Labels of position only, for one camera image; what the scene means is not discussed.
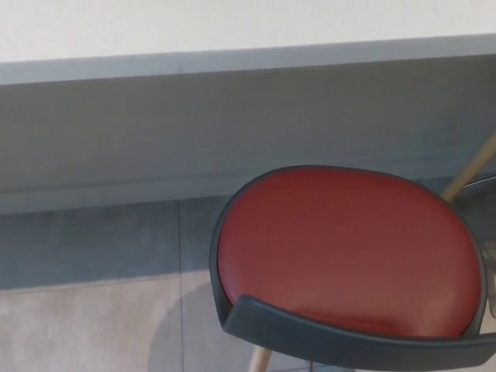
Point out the red seat grey shell stool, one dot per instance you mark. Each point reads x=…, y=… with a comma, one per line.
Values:
x=341, y=248

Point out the wooden leg bar stool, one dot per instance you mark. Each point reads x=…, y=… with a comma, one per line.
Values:
x=470, y=168

